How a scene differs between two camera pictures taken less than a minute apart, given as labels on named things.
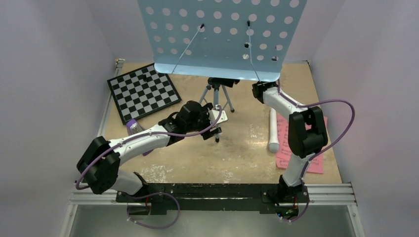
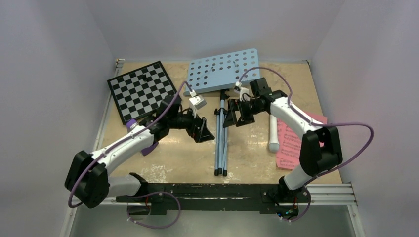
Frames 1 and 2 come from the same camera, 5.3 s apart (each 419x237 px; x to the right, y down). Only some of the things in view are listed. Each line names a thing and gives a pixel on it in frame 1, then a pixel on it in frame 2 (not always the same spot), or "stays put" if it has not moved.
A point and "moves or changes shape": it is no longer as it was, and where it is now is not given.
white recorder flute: x=273 y=145 stays put
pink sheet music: x=315 y=164 stays put
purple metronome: x=133 y=127 stays put
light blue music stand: x=231 y=39 moves or changes shape
